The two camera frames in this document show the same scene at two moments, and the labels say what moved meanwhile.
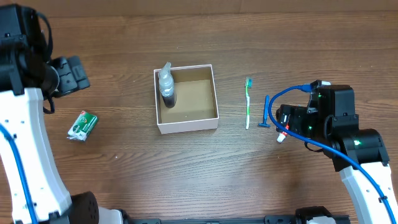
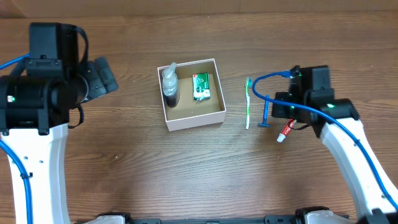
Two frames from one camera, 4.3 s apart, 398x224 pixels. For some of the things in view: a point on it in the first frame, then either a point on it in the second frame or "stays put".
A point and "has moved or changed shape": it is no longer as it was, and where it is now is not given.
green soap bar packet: x=83 y=126 to x=201 y=86
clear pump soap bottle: x=166 y=84 has moved or changed shape
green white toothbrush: x=248 y=85 stays put
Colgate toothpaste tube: x=282 y=136 stays put
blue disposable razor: x=265 y=123 stays put
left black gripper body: x=68 y=82 to x=97 y=87
